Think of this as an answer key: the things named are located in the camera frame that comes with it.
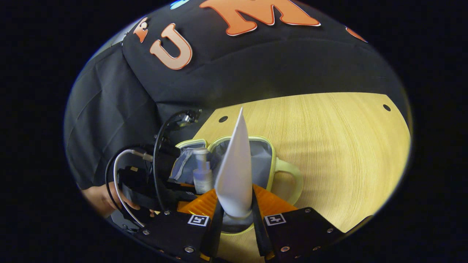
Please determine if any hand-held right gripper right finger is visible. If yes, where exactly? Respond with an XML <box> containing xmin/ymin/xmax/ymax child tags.
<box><xmin>252</xmin><ymin>184</ymin><xmax>344</xmax><ymax>262</ymax></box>

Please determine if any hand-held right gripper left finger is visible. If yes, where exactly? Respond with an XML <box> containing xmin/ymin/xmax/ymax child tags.
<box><xmin>135</xmin><ymin>188</ymin><xmax>224</xmax><ymax>262</ymax></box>

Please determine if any white pump bottle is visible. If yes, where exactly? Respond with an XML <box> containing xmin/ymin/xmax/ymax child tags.
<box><xmin>193</xmin><ymin>147</ymin><xmax>214</xmax><ymax>194</ymax></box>

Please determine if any white squeeze tube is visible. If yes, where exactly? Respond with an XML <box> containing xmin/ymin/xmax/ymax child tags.
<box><xmin>214</xmin><ymin>107</ymin><xmax>253</xmax><ymax>220</ymax></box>

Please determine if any black backdrop cloth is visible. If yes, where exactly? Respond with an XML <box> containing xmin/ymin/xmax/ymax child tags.
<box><xmin>64</xmin><ymin>0</ymin><xmax>408</xmax><ymax>190</ymax></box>

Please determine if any white cable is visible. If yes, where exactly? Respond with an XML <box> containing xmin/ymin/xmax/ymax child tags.
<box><xmin>113</xmin><ymin>149</ymin><xmax>147</xmax><ymax>228</ymax></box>

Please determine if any black cable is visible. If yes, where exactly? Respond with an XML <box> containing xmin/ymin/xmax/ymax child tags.
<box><xmin>153</xmin><ymin>111</ymin><xmax>190</xmax><ymax>212</ymax></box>

